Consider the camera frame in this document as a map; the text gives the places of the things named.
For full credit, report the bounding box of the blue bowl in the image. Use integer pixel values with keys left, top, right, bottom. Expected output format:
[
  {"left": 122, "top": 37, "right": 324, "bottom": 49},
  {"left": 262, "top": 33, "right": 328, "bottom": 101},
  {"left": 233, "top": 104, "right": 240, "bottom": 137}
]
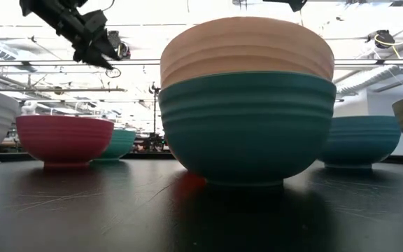
[{"left": 318, "top": 115, "right": 402, "bottom": 169}]

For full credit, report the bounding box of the thin yellow cable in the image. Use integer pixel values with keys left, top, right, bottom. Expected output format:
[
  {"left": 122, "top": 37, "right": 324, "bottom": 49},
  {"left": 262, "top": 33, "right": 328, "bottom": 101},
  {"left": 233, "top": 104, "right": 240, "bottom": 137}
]
[{"left": 374, "top": 34, "right": 403, "bottom": 77}]

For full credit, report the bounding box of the dark green bowl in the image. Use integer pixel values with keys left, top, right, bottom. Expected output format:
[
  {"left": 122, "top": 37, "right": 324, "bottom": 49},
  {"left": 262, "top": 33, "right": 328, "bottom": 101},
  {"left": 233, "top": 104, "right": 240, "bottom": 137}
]
[{"left": 158, "top": 71, "right": 338, "bottom": 187}]

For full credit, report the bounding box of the black overhead camera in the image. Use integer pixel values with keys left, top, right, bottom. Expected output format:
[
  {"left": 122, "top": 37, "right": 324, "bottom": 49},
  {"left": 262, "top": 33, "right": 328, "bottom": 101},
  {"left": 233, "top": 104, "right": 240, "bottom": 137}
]
[{"left": 365, "top": 29, "right": 397, "bottom": 50}]

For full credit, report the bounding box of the white ribbed ventilation duct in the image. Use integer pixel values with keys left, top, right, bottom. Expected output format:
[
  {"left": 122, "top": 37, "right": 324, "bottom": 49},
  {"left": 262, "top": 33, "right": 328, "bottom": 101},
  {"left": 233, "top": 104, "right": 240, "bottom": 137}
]
[{"left": 337, "top": 64, "right": 403, "bottom": 96}]

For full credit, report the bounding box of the black tripod stand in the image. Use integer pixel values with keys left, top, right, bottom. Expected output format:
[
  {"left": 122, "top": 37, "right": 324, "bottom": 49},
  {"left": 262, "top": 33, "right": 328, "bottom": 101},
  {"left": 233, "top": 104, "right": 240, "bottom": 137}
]
[{"left": 148, "top": 82, "right": 163, "bottom": 136}]

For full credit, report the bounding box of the metal overhead beam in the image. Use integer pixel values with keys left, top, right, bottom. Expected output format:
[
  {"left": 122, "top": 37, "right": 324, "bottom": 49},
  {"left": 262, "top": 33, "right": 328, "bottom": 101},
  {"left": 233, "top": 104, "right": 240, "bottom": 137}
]
[{"left": 0, "top": 58, "right": 403, "bottom": 69}]

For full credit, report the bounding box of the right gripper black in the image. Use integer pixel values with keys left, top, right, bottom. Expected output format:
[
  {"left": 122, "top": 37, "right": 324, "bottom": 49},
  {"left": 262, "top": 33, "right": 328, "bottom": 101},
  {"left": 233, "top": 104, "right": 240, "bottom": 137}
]
[{"left": 262, "top": 0, "right": 308, "bottom": 13}]

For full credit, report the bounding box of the turquoise bowl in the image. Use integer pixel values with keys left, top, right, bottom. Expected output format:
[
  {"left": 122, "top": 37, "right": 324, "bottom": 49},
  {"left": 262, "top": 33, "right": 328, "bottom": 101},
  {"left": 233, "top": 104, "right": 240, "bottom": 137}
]
[{"left": 92, "top": 128, "right": 138, "bottom": 162}]

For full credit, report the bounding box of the salmon bowl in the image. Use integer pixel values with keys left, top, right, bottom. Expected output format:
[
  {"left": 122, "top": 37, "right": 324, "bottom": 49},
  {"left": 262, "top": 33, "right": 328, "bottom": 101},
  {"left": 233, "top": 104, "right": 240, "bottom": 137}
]
[{"left": 160, "top": 16, "right": 335, "bottom": 89}]

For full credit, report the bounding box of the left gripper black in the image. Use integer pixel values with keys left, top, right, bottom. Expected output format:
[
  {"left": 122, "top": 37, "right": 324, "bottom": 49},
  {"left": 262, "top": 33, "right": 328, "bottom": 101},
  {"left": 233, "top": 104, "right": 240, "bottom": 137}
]
[{"left": 18, "top": 0, "right": 115, "bottom": 70}]

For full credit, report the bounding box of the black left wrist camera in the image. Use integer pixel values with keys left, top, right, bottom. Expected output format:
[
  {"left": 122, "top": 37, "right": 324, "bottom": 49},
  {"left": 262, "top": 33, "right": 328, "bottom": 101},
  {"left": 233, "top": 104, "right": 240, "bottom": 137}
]
[{"left": 82, "top": 9, "right": 132, "bottom": 60}]

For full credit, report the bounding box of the black aluminium table frame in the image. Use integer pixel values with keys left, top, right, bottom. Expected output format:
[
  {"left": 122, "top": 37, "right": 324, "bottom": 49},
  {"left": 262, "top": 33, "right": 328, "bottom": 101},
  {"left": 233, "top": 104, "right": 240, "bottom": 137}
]
[{"left": 0, "top": 150, "right": 403, "bottom": 166}]

